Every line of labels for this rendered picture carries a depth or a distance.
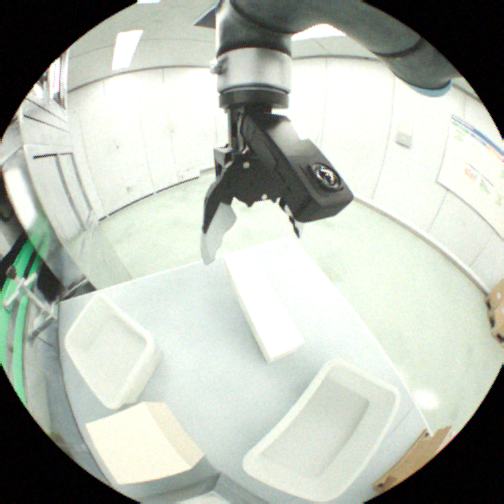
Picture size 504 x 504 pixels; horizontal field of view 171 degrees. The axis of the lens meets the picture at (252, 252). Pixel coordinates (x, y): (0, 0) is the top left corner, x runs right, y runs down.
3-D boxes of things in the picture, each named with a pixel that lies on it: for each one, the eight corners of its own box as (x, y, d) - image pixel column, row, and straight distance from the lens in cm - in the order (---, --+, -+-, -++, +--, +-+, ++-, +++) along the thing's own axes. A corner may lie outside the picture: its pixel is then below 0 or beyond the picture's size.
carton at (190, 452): (111, 424, 45) (85, 423, 40) (165, 402, 36) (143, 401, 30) (142, 474, 45) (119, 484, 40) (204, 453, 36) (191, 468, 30)
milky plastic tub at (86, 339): (117, 307, 52) (99, 288, 46) (177, 351, 38) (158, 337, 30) (85, 354, 54) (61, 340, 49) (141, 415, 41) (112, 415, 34)
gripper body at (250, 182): (263, 180, 27) (264, 103, 26) (295, 203, 20) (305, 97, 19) (214, 188, 25) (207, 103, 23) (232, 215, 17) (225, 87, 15)
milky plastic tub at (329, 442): (237, 448, 36) (232, 465, 28) (314, 362, 36) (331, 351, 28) (313, 485, 43) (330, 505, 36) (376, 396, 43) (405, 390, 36)
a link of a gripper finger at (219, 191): (223, 233, 21) (262, 174, 20) (227, 242, 20) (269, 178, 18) (189, 222, 20) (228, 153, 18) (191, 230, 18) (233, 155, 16)
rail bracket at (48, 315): (48, 335, 65) (-6, 283, 58) (79, 312, 55) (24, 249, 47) (49, 348, 62) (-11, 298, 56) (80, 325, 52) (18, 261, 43)
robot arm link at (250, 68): (308, 60, 20) (219, 43, 16) (307, 99, 18) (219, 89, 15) (269, 74, 26) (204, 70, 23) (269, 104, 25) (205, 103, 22)
